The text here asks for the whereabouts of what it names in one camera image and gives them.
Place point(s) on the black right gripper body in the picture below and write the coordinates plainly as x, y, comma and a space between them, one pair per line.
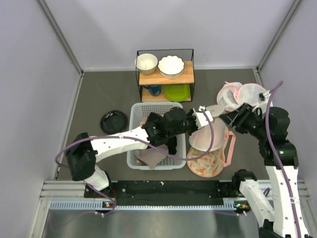
250, 121

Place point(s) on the beige bra in basket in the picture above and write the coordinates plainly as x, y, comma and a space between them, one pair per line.
149, 157

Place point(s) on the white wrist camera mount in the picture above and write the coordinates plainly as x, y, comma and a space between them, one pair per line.
264, 96
202, 117

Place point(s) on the black wire wooden shelf rack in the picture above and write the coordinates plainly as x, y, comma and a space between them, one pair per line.
187, 76

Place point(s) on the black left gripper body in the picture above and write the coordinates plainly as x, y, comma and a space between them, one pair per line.
189, 125

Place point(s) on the grey slotted cable duct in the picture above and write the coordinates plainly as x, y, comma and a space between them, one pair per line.
103, 204

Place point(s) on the green plastic plate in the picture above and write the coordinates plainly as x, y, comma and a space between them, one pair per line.
177, 92

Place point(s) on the black garment in basket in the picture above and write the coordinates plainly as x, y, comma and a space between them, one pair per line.
171, 146

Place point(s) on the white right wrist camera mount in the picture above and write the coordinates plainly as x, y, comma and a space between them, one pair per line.
264, 96

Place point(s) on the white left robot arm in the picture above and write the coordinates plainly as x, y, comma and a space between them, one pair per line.
86, 151

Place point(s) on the tulip print mesh bra bag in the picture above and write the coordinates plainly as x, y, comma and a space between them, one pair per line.
215, 161

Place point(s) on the blue mug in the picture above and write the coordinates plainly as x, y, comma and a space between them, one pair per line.
154, 90

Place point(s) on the white mesh laundry bag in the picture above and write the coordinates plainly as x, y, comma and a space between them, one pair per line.
201, 139

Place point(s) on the pink trimmed mesh laundry bag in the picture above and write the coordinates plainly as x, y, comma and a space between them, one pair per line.
235, 94

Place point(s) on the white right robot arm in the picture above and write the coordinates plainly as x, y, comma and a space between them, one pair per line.
283, 217

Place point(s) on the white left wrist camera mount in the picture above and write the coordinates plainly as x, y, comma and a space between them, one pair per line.
202, 117

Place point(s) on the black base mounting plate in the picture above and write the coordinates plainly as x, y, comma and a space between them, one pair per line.
171, 192

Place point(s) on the cream round bowl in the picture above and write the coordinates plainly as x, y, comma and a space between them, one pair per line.
146, 64

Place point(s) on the white scalloped bowl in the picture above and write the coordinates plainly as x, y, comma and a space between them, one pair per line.
171, 67

